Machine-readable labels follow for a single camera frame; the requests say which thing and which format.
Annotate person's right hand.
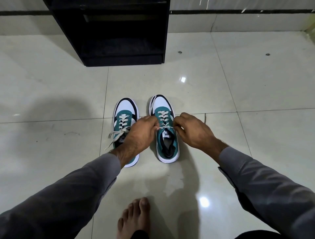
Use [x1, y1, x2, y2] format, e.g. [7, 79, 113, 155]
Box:
[172, 112, 225, 156]

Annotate person's left hand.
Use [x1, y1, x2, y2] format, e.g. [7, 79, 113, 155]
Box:
[116, 115, 161, 162]

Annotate white shoelace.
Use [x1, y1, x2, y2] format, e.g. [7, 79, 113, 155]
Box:
[104, 114, 132, 151]
[157, 111, 183, 131]

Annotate green white sneaker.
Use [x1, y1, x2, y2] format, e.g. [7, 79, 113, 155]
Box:
[149, 94, 180, 163]
[113, 98, 140, 168]

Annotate black shoe rack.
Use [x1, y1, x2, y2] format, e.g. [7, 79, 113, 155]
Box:
[42, 0, 171, 67]

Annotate person's left forearm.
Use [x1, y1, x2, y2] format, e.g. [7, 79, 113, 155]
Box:
[0, 150, 135, 239]

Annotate person's right forearm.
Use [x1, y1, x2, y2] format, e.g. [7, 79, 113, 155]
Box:
[210, 141, 315, 239]

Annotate person's bare foot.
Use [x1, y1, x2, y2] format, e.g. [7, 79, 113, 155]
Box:
[117, 197, 151, 239]

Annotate person's black trouser leg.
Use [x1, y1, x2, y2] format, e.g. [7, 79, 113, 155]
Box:
[130, 229, 149, 239]
[234, 230, 280, 239]

